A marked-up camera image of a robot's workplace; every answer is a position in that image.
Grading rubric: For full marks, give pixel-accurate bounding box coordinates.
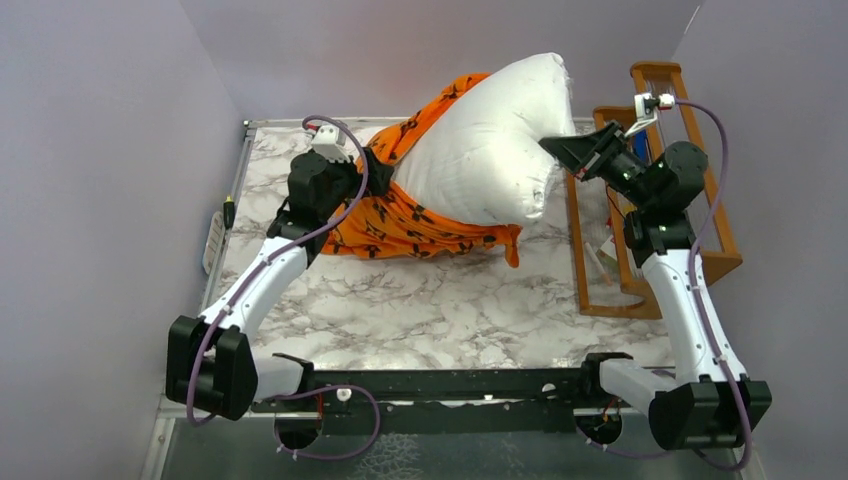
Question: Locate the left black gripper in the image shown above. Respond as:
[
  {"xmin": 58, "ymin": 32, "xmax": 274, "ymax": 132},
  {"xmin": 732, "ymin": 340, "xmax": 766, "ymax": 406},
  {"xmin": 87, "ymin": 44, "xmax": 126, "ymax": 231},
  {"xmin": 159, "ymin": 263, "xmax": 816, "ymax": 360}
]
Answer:
[{"xmin": 317, "ymin": 147, "xmax": 392, "ymax": 220}]

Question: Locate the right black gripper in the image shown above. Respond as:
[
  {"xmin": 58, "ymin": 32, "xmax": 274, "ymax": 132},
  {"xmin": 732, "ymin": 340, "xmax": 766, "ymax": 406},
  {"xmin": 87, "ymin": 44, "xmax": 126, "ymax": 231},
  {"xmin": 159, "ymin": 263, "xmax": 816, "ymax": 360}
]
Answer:
[{"xmin": 540, "ymin": 120, "xmax": 656, "ymax": 210}]

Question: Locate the orange patterned pillowcase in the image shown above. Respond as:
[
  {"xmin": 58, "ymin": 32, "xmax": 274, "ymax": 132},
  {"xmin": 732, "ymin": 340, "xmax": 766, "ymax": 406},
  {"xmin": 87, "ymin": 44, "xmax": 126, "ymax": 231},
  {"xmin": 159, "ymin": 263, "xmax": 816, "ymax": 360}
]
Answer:
[{"xmin": 321, "ymin": 73, "xmax": 522, "ymax": 268}]

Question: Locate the white pillow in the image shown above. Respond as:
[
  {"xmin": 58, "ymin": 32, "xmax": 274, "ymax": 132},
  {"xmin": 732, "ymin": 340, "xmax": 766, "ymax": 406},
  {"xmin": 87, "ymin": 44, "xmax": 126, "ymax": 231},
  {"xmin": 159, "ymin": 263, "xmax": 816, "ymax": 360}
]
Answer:
[{"xmin": 394, "ymin": 52, "xmax": 577, "ymax": 226}]

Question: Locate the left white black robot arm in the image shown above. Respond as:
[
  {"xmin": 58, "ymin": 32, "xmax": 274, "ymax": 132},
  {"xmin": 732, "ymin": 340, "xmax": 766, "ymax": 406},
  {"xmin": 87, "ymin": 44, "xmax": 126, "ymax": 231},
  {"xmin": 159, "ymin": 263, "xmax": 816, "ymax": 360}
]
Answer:
[{"xmin": 165, "ymin": 149, "xmax": 394, "ymax": 425}]

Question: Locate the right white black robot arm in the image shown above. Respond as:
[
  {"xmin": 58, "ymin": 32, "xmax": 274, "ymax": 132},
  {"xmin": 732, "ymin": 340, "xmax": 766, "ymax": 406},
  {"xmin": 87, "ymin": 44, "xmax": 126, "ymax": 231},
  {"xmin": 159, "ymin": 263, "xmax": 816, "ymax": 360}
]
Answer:
[{"xmin": 539, "ymin": 122, "xmax": 772, "ymax": 451}]

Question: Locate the wooden tiered rack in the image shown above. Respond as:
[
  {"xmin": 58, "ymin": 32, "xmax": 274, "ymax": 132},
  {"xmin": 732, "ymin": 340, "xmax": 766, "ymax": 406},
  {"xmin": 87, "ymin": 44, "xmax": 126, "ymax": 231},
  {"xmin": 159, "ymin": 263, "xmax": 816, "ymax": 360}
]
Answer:
[{"xmin": 543, "ymin": 61, "xmax": 742, "ymax": 320}]

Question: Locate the white pen on rack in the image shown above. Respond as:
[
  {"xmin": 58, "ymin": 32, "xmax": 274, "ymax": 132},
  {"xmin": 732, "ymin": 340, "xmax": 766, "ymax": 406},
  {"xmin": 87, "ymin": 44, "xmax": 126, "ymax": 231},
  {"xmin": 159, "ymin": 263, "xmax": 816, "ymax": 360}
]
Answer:
[{"xmin": 584, "ymin": 242, "xmax": 613, "ymax": 286}]

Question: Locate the white power strip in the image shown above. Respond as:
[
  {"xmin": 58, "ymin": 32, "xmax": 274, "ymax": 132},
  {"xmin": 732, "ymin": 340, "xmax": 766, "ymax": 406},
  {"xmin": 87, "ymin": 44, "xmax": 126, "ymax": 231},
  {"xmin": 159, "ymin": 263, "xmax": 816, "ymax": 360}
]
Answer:
[{"xmin": 201, "ymin": 210, "xmax": 226, "ymax": 276}]

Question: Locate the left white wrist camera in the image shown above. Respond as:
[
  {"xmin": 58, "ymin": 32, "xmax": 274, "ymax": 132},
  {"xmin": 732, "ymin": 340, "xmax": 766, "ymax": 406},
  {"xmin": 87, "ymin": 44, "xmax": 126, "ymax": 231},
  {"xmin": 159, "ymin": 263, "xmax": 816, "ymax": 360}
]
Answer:
[{"xmin": 311, "ymin": 124, "xmax": 350, "ymax": 163}]

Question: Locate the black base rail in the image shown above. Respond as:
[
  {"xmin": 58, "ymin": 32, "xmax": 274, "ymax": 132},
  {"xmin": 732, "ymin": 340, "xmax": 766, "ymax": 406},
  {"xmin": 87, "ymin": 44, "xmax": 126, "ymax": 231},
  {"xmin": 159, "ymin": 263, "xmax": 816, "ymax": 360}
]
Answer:
[{"xmin": 252, "ymin": 367, "xmax": 628, "ymax": 443}]

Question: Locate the aluminium table frame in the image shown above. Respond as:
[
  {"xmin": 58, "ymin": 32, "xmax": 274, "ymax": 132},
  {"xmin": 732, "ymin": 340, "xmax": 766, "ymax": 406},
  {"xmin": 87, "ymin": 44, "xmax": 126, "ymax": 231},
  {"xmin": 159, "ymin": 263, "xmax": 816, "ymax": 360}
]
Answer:
[{"xmin": 139, "ymin": 119, "xmax": 770, "ymax": 480}]

